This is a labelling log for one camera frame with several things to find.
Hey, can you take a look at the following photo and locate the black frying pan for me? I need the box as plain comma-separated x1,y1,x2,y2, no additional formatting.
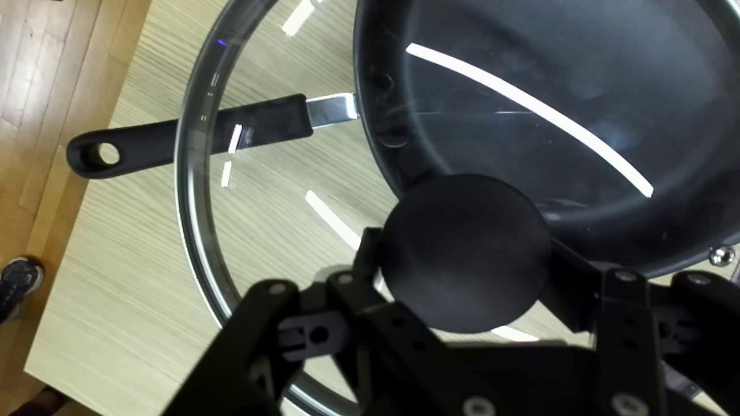
64,0,740,283

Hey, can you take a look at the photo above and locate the glass lid with black knob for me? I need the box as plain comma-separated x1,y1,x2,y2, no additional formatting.
171,0,740,416

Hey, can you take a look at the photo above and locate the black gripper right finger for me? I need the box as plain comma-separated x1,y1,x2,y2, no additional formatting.
539,238,740,416

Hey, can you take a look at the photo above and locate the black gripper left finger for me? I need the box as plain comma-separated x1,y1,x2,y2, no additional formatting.
162,226,464,416

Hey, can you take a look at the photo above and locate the black shoe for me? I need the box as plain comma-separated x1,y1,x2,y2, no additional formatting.
0,254,47,325

